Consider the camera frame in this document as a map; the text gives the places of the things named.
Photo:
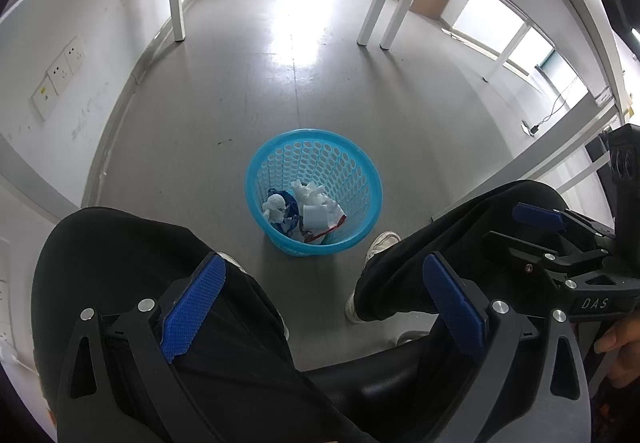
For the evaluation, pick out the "white tissue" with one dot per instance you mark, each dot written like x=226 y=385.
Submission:
x=312 y=193

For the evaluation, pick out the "person's right hand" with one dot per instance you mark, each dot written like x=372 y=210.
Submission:
x=627 y=353

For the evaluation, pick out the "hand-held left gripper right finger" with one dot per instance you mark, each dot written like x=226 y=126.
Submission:
x=452 y=303

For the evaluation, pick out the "person's white shoe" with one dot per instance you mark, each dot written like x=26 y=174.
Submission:
x=231 y=262
x=377 y=248

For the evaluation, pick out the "blue wrapper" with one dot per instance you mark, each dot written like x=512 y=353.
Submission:
x=290 y=200

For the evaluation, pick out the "blue plastic mesh basket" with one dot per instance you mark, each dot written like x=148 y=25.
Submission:
x=350 y=173

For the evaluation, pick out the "red white packet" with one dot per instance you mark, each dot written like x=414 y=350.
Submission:
x=335 y=223

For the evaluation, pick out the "person's left white shoe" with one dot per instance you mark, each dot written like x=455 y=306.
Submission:
x=231 y=262

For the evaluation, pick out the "person's right forearm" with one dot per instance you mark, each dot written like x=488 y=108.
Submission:
x=607 y=413

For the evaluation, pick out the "black chair seat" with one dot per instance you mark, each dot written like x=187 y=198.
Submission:
x=375 y=383

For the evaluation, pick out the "white wall socket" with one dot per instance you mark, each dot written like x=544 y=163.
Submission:
x=44 y=95
x=74 y=54
x=59 y=75

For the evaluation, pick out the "person's right white shoe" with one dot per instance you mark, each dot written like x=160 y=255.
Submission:
x=377 y=248

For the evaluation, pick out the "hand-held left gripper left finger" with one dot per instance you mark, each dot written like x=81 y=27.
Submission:
x=195 y=308

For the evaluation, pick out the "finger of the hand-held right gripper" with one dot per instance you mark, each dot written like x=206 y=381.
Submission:
x=530 y=255
x=540 y=216

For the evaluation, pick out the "person's black pants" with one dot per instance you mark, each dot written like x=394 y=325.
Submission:
x=125 y=263

